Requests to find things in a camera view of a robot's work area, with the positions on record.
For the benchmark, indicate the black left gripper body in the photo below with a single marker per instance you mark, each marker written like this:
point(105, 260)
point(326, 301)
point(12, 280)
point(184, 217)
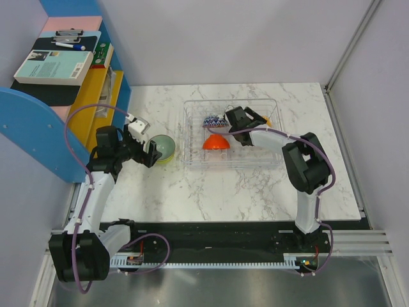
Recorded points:
point(131, 149)

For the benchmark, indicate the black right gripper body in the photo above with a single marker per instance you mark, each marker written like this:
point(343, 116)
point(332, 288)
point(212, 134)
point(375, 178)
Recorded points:
point(231, 130)

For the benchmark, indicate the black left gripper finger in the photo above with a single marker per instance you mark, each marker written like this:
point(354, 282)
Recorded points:
point(149, 159)
point(151, 148)

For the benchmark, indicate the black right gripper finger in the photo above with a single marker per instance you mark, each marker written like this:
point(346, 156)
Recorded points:
point(253, 115)
point(255, 123)

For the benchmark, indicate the yellow bowl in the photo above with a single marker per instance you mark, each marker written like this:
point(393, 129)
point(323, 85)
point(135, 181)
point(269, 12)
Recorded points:
point(268, 122)

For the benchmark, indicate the blue orange patterned bowl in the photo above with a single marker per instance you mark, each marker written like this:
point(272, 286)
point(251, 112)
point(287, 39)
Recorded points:
point(215, 121)

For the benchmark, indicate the solid orange bowl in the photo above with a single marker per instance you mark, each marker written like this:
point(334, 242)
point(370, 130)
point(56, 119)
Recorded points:
point(216, 142)

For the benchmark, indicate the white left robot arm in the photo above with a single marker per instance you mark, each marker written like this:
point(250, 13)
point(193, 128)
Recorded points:
point(82, 252)

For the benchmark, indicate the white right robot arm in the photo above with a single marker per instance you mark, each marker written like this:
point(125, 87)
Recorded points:
point(308, 168)

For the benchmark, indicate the pale green-grey bowl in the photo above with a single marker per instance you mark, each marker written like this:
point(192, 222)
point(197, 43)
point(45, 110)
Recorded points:
point(164, 143)

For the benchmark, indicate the lime green bowl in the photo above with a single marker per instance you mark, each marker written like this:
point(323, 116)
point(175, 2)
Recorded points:
point(165, 158)

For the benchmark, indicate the yellow folder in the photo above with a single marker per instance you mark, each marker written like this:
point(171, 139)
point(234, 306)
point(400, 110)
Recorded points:
point(84, 124)

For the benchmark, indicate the clear plastic sleeve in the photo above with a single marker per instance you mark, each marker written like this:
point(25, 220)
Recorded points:
point(106, 94)

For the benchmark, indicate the green book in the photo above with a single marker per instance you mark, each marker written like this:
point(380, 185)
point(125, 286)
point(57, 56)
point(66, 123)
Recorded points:
point(102, 56)

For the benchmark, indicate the blue shelf unit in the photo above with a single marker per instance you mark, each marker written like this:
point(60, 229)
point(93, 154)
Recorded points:
point(38, 130)

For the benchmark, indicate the blue white marker pen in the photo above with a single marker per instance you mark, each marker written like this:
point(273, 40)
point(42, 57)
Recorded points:
point(71, 46)

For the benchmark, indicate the teal paperback book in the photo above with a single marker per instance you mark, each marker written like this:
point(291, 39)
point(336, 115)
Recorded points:
point(67, 68)

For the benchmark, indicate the light blue clipboard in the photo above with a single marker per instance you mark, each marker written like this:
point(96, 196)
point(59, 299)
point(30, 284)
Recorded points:
point(73, 33)

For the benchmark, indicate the pink board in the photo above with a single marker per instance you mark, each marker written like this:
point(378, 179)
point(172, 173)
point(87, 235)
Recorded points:
point(89, 24)

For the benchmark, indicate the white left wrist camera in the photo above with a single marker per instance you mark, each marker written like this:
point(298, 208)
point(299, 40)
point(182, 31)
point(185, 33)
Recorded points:
point(137, 127)

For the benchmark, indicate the aluminium frame rail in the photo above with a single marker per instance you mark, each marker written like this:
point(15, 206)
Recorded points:
point(352, 44)

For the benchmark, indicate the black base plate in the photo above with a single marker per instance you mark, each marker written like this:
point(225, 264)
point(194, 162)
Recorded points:
point(222, 242)

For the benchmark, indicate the white cable duct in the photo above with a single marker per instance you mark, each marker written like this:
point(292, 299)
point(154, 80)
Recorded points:
point(125, 262)

